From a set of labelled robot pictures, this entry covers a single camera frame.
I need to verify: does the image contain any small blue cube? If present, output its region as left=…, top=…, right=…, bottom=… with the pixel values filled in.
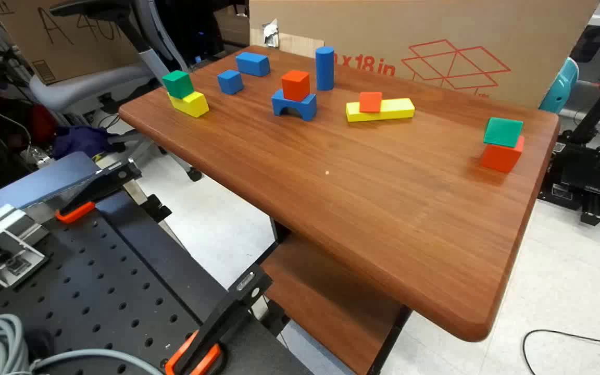
left=217, top=70, right=243, bottom=95

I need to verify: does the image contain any blue arch block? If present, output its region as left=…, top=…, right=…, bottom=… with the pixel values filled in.
left=270, top=90, right=317, bottom=121

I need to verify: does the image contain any long yellow flat block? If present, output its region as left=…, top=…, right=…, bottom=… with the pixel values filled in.
left=345, top=97, right=415, bottom=122

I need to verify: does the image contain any yellow block under green cube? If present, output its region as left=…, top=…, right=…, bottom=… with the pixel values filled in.
left=171, top=92, right=208, bottom=119

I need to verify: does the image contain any blue cylinder block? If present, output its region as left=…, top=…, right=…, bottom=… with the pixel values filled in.
left=314, top=45, right=334, bottom=92

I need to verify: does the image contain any flat blue block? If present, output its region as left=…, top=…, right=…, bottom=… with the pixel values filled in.
left=236, top=52, right=270, bottom=77

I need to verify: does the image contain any green cube on yellow block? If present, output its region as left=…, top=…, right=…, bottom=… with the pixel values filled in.
left=163, top=70, right=193, bottom=97

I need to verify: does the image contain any orange cube on arch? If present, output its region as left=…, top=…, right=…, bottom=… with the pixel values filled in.
left=282, top=70, right=310, bottom=100

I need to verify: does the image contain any orange cube on yellow bar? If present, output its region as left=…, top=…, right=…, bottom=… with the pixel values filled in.
left=359, top=92, right=383, bottom=112

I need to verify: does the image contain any wooden table lower shelf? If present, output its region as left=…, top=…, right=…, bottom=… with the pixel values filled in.
left=262, top=235, right=409, bottom=375

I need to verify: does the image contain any orange black clamp rear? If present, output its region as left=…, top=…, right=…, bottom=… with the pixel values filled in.
left=54, top=159, right=141, bottom=225

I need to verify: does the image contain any orange black clamp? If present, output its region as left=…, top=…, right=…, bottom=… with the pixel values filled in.
left=165, top=267, right=270, bottom=375
left=54, top=159, right=141, bottom=225

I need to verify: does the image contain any orange black clamp front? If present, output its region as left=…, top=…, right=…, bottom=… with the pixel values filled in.
left=165, top=267, right=270, bottom=375

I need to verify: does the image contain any orange cube at table edge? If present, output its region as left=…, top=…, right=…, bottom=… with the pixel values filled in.
left=479, top=137, right=525, bottom=173

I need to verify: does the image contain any green cube on orange cube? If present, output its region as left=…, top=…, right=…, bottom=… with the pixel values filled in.
left=483, top=117, right=523, bottom=148

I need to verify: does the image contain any black perforated breadboard table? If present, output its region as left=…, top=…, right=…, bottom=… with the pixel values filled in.
left=0, top=197, right=308, bottom=375

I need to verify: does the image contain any grey office chair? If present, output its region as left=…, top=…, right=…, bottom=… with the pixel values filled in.
left=29, top=0, right=187, bottom=112

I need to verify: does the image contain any large cardboard box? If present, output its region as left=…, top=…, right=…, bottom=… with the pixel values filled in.
left=250, top=0, right=600, bottom=105

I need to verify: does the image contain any aluminium bracket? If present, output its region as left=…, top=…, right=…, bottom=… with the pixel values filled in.
left=0, top=203, right=49, bottom=288

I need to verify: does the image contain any black floor cable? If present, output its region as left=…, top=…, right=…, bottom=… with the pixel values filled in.
left=520, top=327, right=600, bottom=375

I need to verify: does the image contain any grey coiled cable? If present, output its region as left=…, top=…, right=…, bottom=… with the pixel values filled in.
left=0, top=313, right=165, bottom=375

